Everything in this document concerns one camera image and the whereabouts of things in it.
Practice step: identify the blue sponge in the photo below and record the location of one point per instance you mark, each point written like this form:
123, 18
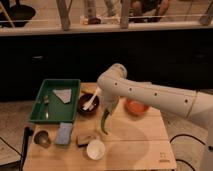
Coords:
64, 134

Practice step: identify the green plastic tray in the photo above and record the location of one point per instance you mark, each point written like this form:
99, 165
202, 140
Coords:
58, 111

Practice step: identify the black clamp post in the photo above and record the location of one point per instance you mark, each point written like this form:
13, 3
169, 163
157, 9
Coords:
28, 132

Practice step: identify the grey cloth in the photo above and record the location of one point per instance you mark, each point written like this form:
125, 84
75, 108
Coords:
63, 94

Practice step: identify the dark brown bowl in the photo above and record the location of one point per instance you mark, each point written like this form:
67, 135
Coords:
83, 99

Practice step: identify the metal spoon in tray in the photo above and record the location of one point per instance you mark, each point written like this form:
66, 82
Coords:
46, 105

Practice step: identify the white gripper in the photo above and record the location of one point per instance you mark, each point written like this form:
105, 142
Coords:
109, 103

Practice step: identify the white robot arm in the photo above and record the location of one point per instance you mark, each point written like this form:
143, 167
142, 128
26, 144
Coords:
194, 105

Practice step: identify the orange bowl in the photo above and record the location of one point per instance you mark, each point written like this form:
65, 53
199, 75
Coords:
135, 108

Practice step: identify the metal cup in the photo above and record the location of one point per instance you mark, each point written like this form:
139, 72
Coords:
42, 138

